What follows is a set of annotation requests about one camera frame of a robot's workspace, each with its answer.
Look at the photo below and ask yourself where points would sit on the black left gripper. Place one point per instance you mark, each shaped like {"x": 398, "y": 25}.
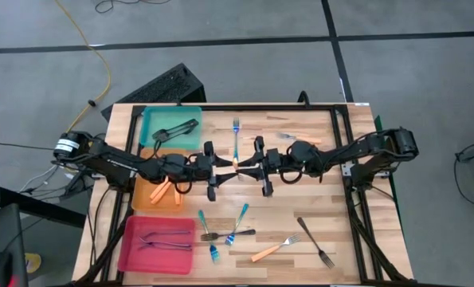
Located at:
{"x": 211, "y": 179}

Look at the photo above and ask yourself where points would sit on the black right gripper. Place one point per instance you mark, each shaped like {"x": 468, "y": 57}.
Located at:
{"x": 266, "y": 185}

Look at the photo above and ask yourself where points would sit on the black metal fork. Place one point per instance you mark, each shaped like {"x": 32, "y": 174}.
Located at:
{"x": 186, "y": 129}
{"x": 312, "y": 238}
{"x": 159, "y": 136}
{"x": 189, "y": 123}
{"x": 240, "y": 233}

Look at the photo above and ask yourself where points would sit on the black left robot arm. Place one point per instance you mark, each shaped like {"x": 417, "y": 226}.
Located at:
{"x": 113, "y": 159}

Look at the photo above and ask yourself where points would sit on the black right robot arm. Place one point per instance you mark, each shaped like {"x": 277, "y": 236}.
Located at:
{"x": 348, "y": 153}

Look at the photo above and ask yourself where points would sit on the teal plastic tray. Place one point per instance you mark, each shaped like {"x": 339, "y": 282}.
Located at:
{"x": 161, "y": 115}

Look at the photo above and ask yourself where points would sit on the black clamp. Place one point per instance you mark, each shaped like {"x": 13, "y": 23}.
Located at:
{"x": 303, "y": 97}

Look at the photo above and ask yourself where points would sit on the orange plastic tray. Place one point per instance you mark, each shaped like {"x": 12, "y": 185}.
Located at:
{"x": 141, "y": 203}

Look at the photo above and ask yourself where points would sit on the black perforated case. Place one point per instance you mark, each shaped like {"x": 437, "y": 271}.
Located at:
{"x": 161, "y": 85}

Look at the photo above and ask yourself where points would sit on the red plastic tray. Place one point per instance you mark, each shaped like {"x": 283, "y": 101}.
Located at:
{"x": 157, "y": 263}

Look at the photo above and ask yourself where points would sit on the black floor bar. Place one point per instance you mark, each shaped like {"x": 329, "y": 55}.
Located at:
{"x": 41, "y": 207}

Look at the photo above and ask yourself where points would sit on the yellow tape roll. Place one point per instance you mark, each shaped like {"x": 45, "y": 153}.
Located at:
{"x": 33, "y": 263}

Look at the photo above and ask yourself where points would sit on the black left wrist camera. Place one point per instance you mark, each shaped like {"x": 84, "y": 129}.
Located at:
{"x": 203, "y": 161}

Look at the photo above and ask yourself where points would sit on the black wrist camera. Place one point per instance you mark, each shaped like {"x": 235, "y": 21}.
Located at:
{"x": 203, "y": 161}
{"x": 273, "y": 156}

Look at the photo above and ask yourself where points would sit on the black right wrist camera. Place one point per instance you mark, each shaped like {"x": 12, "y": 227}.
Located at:
{"x": 273, "y": 156}

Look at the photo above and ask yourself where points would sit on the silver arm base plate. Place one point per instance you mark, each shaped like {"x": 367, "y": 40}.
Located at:
{"x": 345, "y": 170}

